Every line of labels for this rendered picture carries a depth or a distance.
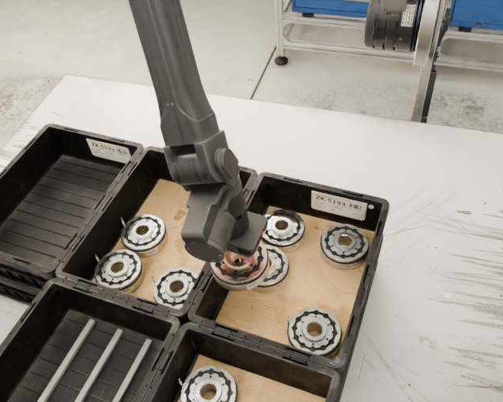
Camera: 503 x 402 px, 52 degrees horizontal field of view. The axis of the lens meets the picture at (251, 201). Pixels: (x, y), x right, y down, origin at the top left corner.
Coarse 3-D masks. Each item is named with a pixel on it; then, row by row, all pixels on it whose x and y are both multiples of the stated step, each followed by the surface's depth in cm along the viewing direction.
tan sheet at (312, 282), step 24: (312, 216) 122; (312, 240) 117; (312, 264) 113; (288, 288) 110; (312, 288) 109; (336, 288) 109; (240, 312) 107; (264, 312) 106; (288, 312) 106; (336, 312) 105; (264, 336) 103
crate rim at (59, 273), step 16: (128, 176) 121; (256, 176) 118; (112, 192) 118; (96, 224) 112; (80, 240) 110; (64, 272) 104; (96, 288) 101; (112, 288) 101; (192, 288) 100; (144, 304) 98; (160, 304) 98
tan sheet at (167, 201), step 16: (160, 192) 130; (176, 192) 130; (144, 208) 127; (160, 208) 127; (176, 208) 126; (176, 224) 123; (176, 240) 120; (160, 256) 117; (176, 256) 117; (192, 256) 117; (160, 272) 115; (144, 288) 112
